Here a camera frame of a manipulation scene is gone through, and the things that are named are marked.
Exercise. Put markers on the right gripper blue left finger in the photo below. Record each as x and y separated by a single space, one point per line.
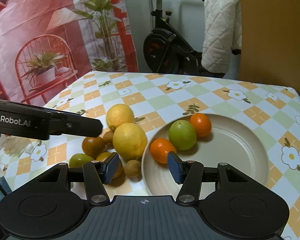
96 174

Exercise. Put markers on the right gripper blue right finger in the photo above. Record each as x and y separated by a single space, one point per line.
188 174

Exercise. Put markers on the orange yellow tomato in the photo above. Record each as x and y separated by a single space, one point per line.
110 169

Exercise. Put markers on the green tomato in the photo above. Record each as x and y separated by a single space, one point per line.
77 160
182 135

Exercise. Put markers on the dark orange tomato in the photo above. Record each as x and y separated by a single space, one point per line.
93 146

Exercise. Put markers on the green tomato front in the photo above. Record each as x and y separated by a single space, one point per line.
182 135

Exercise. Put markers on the bright orange tomato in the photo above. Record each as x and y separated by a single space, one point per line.
160 148

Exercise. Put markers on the yellow lemon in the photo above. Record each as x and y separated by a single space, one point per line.
119 114
129 141

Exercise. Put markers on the clear plastic wrapper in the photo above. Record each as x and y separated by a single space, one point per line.
16 146

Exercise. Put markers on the small brown longan front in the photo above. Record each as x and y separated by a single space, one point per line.
132 169

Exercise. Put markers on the small brown longan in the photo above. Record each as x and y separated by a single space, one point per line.
108 137
132 169

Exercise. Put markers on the small brown longan rear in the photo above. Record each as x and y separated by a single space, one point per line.
108 137

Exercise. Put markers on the beige round plate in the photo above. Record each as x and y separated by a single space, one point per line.
230 142

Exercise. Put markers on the red printed backdrop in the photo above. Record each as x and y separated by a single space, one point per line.
46 45

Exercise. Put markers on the black exercise bike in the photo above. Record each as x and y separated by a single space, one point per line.
167 52

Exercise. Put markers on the white quilted blanket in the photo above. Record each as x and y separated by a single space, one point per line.
222 34

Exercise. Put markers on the wooden board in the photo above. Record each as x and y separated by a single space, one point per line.
271 42

